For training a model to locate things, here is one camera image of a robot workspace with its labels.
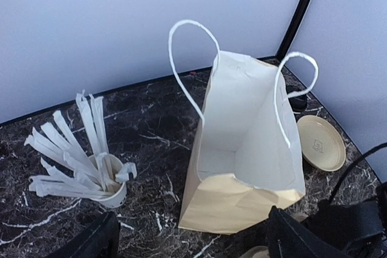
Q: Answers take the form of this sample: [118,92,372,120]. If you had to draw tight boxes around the wrapped paper straw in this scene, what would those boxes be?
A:
[76,91,108,158]
[41,111,98,178]
[28,175,113,199]

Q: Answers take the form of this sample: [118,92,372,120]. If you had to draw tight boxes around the right black frame post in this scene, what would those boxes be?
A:
[276,0,311,60]

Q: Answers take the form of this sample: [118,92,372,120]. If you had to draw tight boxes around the cardboard cup carrier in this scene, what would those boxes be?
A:
[239,246,270,258]

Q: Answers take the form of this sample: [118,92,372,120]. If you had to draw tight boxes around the white paper straw cup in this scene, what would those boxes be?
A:
[91,154,127,208]

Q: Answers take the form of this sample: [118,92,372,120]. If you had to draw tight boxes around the cream yellow plate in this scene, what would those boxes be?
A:
[297,115,346,172]

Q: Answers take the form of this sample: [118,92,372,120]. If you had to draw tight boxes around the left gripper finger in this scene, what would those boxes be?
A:
[50,211,120,258]

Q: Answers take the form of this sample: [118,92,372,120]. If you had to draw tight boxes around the black plastic cup lid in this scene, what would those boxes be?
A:
[286,86,307,113]

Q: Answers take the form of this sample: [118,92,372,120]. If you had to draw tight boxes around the brown paper bag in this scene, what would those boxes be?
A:
[168,19,320,235]

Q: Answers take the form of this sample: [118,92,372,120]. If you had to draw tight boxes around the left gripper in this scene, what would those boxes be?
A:
[267,184,386,258]

